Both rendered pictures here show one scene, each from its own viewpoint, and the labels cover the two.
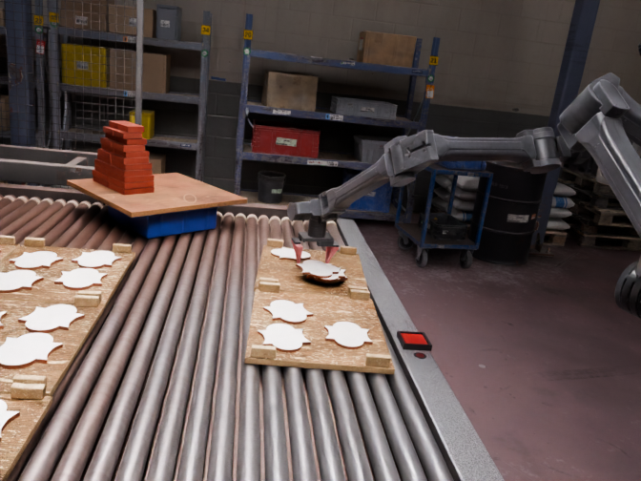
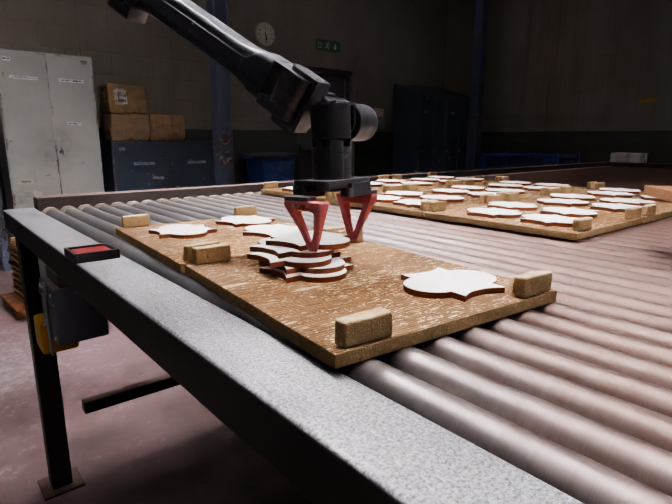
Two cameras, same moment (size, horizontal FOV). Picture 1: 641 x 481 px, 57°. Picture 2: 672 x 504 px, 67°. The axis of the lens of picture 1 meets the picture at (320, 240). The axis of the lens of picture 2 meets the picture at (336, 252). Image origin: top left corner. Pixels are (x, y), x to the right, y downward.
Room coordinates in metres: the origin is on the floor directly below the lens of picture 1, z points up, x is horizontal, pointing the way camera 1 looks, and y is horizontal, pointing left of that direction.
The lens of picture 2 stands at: (2.41, -0.37, 1.13)
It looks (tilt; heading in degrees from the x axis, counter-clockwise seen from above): 13 degrees down; 148
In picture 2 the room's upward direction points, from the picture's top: straight up
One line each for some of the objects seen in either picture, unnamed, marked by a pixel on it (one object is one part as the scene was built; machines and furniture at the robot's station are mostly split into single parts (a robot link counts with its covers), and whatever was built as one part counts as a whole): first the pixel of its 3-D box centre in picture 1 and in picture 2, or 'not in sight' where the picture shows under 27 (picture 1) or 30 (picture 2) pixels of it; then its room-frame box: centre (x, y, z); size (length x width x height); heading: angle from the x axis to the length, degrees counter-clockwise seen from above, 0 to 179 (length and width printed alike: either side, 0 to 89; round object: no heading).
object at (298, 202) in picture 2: (324, 250); (318, 217); (1.79, -0.02, 1.02); 0.07 x 0.07 x 0.09; 20
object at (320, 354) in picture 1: (317, 326); (228, 236); (1.41, -0.02, 0.93); 0.41 x 0.35 x 0.02; 5
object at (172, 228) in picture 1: (162, 211); not in sight; (2.19, 0.62, 0.97); 0.31 x 0.31 x 0.10; 48
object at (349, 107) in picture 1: (362, 108); not in sight; (6.04, -0.27, 1.16); 0.60 x 0.40 x 0.15; 102
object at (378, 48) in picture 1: (385, 50); not in sight; (6.07, -0.42, 1.74); 0.50 x 0.38 x 0.32; 99
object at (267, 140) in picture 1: (284, 138); not in sight; (5.96, 0.48, 0.78); 0.66 x 0.45 x 0.28; 99
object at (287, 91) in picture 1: (289, 90); not in sight; (5.99, 0.48, 1.26); 0.49 x 0.38 x 0.34; 105
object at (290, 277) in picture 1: (311, 270); (353, 281); (1.83, 0.02, 0.93); 0.41 x 0.35 x 0.02; 3
